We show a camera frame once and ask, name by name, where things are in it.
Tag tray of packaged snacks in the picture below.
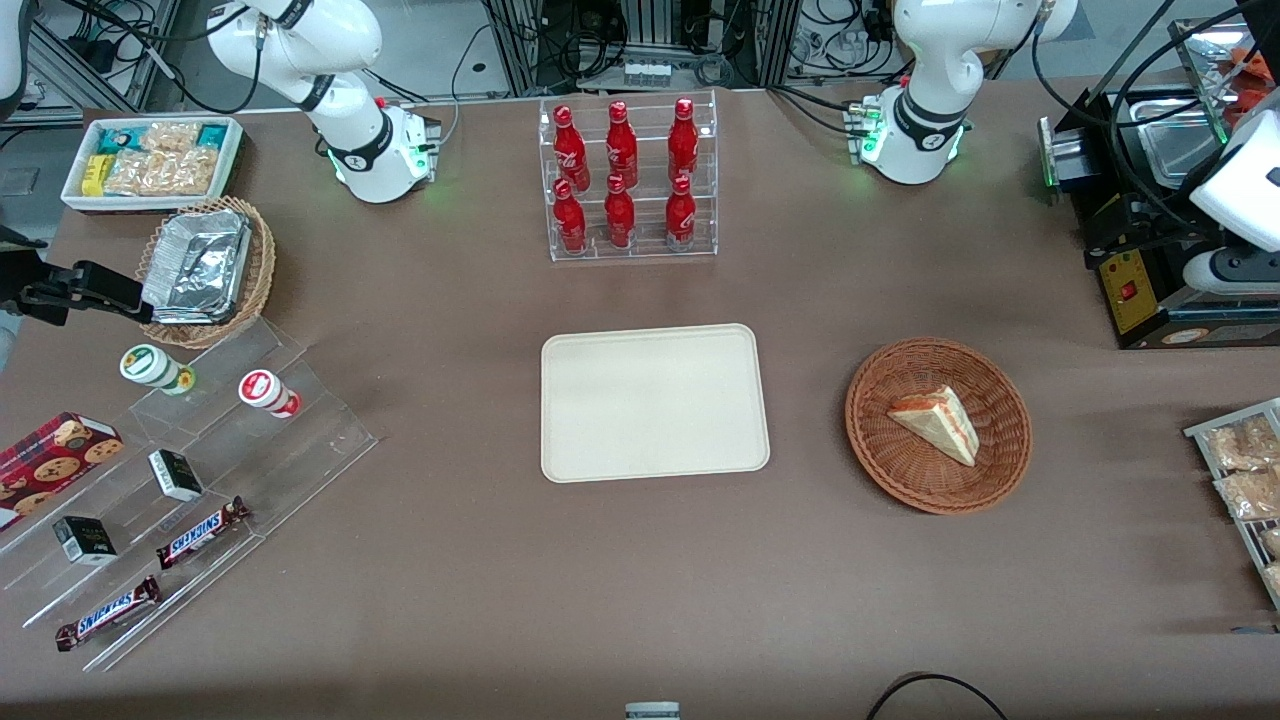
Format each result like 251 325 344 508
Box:
1184 397 1280 613

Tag triangular sandwich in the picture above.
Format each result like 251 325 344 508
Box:
887 386 980 469

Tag stack of foil trays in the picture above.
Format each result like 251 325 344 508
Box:
141 209 253 327

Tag cream plastic tray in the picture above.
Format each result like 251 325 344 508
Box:
540 322 772 485

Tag black cable loop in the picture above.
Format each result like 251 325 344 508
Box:
864 671 1012 720

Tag small clear cookie bag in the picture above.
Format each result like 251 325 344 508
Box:
139 121 202 154

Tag red cookie box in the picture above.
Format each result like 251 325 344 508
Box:
0 411 125 532

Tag small black box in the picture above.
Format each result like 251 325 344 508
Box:
147 449 205 504
52 515 119 567

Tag clear acrylic bottle rack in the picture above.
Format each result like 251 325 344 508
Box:
537 89 720 264

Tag light wicker basket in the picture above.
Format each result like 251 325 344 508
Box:
134 196 277 350

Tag green lid cup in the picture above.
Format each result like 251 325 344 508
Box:
119 344 197 397

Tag Snickers bar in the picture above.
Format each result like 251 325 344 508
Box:
54 576 164 653
156 496 252 572

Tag red lid cup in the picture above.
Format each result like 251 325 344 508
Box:
237 369 302 420

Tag white snack bin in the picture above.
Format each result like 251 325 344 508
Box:
61 116 245 215

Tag large clear cookie bag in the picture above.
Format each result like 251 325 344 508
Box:
104 147 219 197

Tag black hot food warmer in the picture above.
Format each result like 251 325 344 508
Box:
1038 15 1280 352

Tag dark right wrist camera box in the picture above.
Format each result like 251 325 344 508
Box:
15 259 143 327

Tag clear acrylic stepped stand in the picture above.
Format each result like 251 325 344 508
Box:
0 318 380 673

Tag red cola bottle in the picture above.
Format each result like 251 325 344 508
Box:
603 172 637 250
552 177 589 254
664 174 698 252
667 96 700 182
552 104 592 194
604 99 640 190

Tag brown wicker basket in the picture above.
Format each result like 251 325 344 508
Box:
844 337 1033 517

